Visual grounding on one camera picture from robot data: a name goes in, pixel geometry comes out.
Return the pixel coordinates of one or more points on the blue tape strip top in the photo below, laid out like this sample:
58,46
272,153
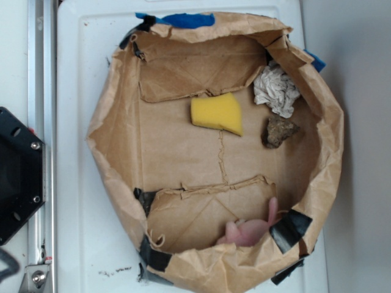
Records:
180,20

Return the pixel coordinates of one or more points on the blue tape strip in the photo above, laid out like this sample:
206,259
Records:
180,20
316,63

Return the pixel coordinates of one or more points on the metal corner bracket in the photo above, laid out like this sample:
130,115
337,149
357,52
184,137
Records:
34,279

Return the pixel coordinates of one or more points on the crumpled white paper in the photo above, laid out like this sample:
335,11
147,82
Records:
276,89

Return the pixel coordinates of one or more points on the brown rock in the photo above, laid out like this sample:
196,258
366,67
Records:
277,130

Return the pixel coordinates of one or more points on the yellow sponge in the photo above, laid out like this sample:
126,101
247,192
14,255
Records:
221,112

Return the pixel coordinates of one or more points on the black tape patch bottom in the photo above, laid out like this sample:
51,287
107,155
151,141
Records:
157,260

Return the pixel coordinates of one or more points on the pink rubber toy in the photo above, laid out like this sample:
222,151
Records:
249,233

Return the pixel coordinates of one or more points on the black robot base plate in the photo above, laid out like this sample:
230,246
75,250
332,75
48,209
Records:
21,174

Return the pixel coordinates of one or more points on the black tape patch right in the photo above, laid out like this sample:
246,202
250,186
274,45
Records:
288,231

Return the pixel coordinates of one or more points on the blue tape strip right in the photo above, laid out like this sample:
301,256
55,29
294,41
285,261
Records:
316,63

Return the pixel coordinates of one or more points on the black tape patch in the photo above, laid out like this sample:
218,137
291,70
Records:
288,231
157,260

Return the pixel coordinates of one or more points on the aluminium frame rail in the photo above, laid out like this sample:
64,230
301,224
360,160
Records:
41,117

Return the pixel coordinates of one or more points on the brown paper bag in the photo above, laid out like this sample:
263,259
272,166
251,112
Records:
179,184

